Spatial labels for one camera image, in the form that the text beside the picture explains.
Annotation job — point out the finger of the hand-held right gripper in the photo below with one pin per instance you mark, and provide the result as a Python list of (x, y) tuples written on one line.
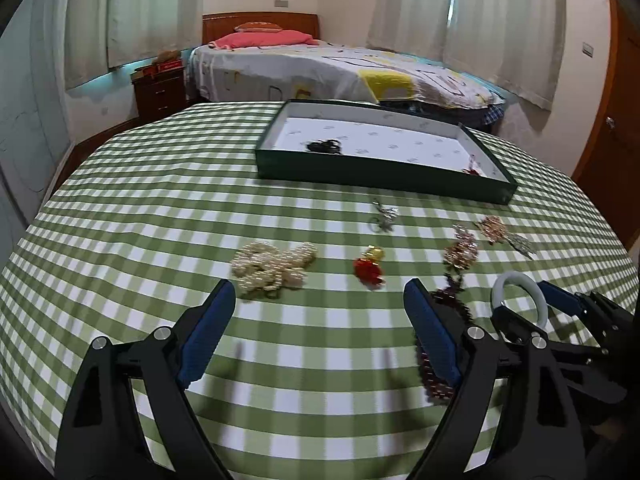
[(560, 300), (510, 325)]

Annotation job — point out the white bangle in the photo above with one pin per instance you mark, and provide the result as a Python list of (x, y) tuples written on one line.
[(516, 275)]

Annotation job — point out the red tassel pendant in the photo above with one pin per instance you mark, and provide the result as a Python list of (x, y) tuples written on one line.
[(472, 171)]

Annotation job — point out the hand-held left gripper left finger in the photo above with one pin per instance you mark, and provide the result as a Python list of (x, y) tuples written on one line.
[(207, 332)]

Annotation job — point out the patterned orange pillow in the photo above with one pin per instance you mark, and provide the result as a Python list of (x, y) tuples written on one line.
[(257, 27)]

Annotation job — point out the red box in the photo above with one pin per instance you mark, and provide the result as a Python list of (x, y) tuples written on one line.
[(169, 65)]

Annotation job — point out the wooden door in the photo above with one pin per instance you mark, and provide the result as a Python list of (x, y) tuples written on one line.
[(615, 160)]

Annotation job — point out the wall light switch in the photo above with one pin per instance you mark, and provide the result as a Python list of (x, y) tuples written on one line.
[(588, 49)]

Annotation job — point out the green checked tablecloth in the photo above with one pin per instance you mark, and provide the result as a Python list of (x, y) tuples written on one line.
[(150, 210)]

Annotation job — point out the bed with patterned quilt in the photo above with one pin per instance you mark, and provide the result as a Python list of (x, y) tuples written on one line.
[(325, 70)]

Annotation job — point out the pink pillow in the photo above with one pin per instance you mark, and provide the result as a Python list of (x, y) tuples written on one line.
[(260, 40)]

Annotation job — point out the brown bundle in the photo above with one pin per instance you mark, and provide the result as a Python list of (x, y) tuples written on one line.
[(169, 55)]

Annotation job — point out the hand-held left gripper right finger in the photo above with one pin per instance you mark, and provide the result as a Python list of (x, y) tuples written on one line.
[(432, 332)]

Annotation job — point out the dark wooden nightstand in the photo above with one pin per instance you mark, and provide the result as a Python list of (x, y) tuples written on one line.
[(160, 95)]

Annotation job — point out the red and gold ornament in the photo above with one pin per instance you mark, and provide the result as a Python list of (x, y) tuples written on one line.
[(367, 269)]

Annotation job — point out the white curtain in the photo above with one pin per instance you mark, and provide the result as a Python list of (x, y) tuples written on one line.
[(85, 25), (410, 5), (155, 10), (505, 30)]

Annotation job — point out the wooden headboard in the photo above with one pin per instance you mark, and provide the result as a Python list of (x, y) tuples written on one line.
[(220, 22)]

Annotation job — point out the black hair clip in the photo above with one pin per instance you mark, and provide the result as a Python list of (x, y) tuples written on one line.
[(324, 146)]

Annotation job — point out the green cardboard tray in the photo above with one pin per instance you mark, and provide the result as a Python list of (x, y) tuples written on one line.
[(400, 140)]

